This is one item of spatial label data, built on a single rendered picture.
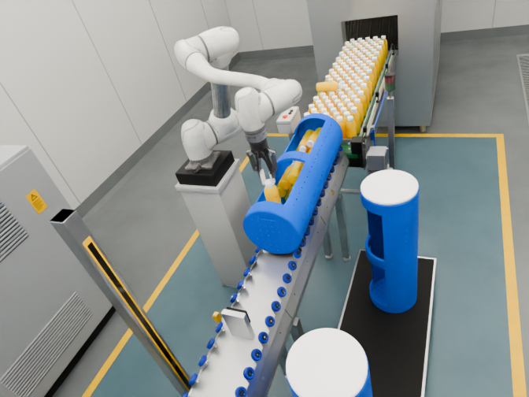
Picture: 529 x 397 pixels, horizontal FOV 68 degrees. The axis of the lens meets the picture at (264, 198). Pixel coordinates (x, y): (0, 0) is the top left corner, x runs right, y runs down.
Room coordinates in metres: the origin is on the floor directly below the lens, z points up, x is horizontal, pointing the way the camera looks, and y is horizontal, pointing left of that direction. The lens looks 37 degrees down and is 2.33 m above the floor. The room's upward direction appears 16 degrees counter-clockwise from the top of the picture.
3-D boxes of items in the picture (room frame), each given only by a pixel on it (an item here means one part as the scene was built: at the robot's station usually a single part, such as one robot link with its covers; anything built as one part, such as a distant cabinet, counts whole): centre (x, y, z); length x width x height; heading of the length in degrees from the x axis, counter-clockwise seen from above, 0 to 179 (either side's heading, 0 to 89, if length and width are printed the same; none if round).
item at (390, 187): (1.51, -0.62, 1.03); 0.28 x 0.28 x 0.01
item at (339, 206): (2.04, -0.48, 0.31); 0.06 x 0.06 x 0.63; 59
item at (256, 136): (1.44, -0.04, 1.57); 0.09 x 0.09 x 0.06
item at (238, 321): (0.99, 0.24, 1.00); 0.10 x 0.04 x 0.15; 59
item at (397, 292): (1.51, -0.62, 0.59); 0.28 x 0.28 x 0.88
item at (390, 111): (2.27, -0.96, 0.55); 0.04 x 0.04 x 1.10; 59
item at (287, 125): (2.46, -0.31, 1.05); 0.20 x 0.10 x 0.10; 149
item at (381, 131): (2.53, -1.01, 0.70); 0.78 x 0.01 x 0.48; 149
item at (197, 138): (2.19, 0.29, 1.25); 0.18 x 0.16 x 0.22; 112
